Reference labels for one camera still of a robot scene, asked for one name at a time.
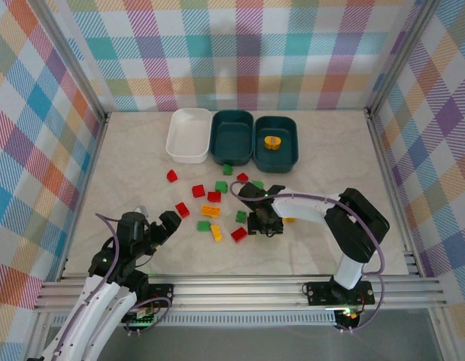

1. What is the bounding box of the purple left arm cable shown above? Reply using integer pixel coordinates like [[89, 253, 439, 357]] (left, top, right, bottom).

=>
[[44, 212, 174, 361]]

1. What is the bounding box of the slotted grey cable duct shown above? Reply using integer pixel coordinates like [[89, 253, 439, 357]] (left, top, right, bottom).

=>
[[50, 314, 339, 328]]

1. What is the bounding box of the aluminium mounting rail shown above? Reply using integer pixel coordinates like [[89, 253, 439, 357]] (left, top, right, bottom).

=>
[[32, 275, 448, 314]]

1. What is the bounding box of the controller circuit board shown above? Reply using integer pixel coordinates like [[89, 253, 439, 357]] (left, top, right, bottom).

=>
[[326, 306, 364, 329], [121, 308, 159, 332]]

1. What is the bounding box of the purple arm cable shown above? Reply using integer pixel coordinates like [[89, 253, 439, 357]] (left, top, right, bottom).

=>
[[44, 212, 174, 361], [230, 180, 387, 334]]

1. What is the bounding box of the aluminium frame post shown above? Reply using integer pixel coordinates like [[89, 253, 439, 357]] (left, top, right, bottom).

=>
[[366, 0, 442, 118], [29, 0, 110, 125]]

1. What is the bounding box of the teal plastic container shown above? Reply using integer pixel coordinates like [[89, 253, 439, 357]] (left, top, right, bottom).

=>
[[252, 115, 299, 174], [208, 109, 255, 167]]

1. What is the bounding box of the white plastic container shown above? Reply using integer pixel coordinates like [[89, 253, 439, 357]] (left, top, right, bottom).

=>
[[165, 108, 214, 165]]

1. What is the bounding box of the aluminium table side rail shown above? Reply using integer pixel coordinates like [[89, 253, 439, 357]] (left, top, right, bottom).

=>
[[55, 112, 111, 283], [365, 108, 424, 278]]

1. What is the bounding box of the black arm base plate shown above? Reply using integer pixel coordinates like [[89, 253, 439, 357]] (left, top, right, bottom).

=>
[[305, 281, 375, 306], [141, 284, 175, 308]]

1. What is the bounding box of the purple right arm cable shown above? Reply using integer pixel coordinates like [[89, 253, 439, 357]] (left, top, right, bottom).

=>
[[230, 180, 387, 334]]

